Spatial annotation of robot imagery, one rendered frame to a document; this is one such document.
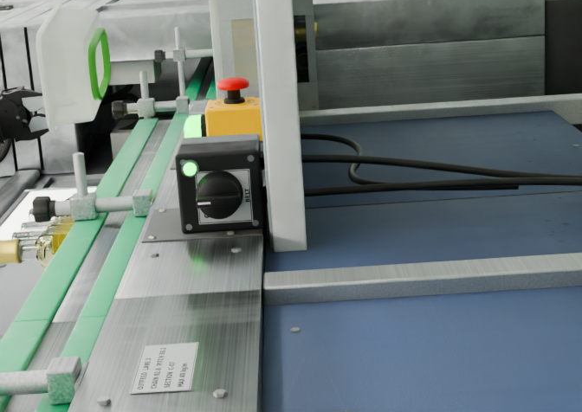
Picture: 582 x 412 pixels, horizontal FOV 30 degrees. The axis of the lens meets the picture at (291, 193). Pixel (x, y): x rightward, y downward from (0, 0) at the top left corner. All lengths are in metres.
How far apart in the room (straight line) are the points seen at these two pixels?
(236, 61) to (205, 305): 0.98
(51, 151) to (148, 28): 0.39
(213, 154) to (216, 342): 0.28
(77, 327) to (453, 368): 0.31
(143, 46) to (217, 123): 1.33
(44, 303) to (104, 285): 0.06
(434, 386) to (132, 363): 0.21
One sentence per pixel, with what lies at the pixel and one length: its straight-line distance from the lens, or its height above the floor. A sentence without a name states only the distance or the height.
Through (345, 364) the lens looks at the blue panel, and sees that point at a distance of 0.79.
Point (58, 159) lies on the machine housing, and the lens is 2.71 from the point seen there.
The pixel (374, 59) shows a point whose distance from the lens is 2.63.
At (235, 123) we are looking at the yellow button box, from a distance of 1.31.
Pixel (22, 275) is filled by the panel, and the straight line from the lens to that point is 1.91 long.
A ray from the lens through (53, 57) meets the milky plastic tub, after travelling 1.81.
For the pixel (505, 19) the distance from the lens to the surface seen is 2.66.
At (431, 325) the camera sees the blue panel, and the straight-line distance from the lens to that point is 0.86.
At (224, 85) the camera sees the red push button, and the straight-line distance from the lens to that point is 1.32.
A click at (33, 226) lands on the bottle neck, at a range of 1.70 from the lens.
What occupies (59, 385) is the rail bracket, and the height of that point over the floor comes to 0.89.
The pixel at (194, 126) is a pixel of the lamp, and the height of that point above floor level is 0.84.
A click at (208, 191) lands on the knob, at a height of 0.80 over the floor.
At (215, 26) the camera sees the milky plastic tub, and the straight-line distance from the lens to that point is 1.79.
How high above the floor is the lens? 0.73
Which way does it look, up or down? level
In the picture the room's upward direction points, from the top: 94 degrees counter-clockwise
